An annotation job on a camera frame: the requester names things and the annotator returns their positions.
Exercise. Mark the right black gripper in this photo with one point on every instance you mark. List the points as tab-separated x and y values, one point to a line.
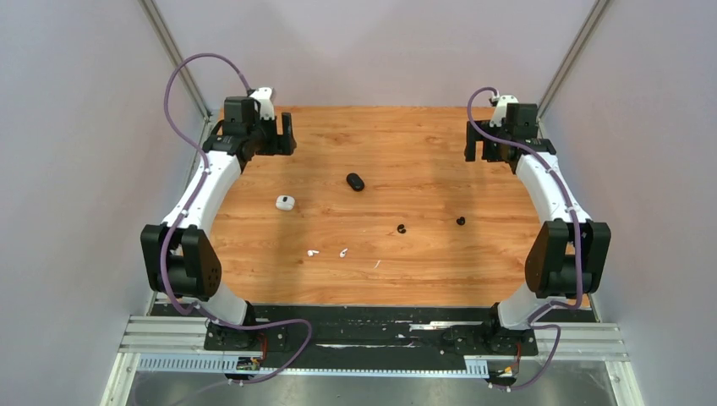
472	137

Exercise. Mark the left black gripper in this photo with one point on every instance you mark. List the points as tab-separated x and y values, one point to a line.
279	144

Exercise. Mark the black earbud charging case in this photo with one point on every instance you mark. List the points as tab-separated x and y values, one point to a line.
355	182

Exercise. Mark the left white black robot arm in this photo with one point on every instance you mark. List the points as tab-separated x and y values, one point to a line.
178	253

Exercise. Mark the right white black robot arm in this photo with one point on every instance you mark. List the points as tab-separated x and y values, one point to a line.
567	258

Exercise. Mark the white earbud charging case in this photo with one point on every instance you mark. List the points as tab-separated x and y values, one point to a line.
285	203

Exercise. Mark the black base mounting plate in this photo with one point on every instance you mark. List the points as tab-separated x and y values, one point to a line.
377	338

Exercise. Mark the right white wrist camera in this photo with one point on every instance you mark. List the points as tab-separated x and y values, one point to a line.
500	104

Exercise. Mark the right aluminium corner post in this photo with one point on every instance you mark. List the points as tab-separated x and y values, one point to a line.
579	42

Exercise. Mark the aluminium corner post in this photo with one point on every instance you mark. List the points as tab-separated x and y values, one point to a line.
579	42
159	25

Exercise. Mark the left aluminium corner post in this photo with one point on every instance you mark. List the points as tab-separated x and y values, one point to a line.
159	25

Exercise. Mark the aluminium frame rail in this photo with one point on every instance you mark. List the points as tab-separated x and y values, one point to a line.
186	335

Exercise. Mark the white slotted cable duct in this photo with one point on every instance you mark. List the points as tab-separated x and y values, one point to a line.
234	365

